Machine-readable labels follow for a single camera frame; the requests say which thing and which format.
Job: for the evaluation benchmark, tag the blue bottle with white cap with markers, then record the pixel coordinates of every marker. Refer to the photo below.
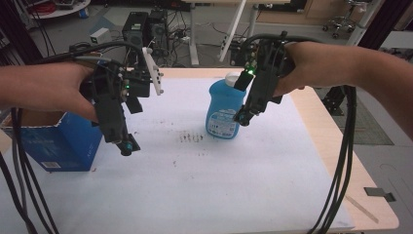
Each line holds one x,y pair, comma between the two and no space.
222,102

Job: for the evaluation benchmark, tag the office chair base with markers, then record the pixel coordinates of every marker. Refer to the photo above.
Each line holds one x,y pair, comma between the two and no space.
339,22

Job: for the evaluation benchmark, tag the blue cardboard box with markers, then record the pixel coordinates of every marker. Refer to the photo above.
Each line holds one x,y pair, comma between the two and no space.
65,143

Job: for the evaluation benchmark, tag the thin wooden strip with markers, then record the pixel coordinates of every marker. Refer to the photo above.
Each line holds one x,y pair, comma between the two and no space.
362,209

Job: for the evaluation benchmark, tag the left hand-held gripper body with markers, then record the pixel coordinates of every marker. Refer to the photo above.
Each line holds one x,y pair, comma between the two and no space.
107,87

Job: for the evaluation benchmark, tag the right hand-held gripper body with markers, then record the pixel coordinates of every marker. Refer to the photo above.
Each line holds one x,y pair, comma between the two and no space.
264,74

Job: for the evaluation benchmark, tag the dark grey computer tower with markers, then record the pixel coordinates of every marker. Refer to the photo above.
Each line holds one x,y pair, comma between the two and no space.
158,31

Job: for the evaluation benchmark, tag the white table mat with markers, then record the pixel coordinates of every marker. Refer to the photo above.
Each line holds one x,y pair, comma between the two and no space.
201,182

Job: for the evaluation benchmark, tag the white desk frame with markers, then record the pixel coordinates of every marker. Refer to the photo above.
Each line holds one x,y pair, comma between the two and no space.
194,35

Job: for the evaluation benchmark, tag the small white device box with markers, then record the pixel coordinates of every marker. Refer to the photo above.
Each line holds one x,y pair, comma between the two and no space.
100,35

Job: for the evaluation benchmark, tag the person's right hand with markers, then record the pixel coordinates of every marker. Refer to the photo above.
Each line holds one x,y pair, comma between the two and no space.
308,66

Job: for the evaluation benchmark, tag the grey floor mat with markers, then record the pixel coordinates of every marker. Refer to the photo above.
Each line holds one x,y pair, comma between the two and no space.
370,126

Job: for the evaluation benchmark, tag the round white table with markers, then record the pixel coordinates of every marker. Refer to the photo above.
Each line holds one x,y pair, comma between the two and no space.
61,12

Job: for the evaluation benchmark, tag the person's left hand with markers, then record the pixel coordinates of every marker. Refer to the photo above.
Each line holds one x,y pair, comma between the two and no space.
65,89

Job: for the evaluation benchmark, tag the black metal stand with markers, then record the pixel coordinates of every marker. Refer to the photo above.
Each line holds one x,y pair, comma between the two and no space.
334,100

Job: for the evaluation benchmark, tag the grey tape piece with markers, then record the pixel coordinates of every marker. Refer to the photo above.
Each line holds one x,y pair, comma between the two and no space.
378,192

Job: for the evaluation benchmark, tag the black computer tower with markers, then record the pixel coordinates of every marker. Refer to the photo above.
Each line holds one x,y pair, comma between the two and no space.
134,31

